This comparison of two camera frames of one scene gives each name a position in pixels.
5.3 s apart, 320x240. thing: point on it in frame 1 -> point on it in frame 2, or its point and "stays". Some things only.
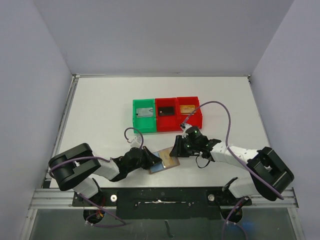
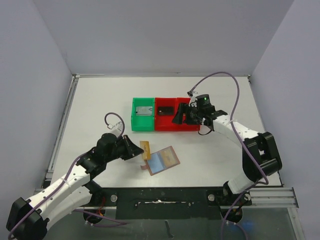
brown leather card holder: [168, 161] stays
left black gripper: [146, 158] -> [127, 147]
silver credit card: [144, 112] stays
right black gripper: [183, 146] -> [186, 114]
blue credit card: [158, 166] stays
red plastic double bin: [171, 112] stays
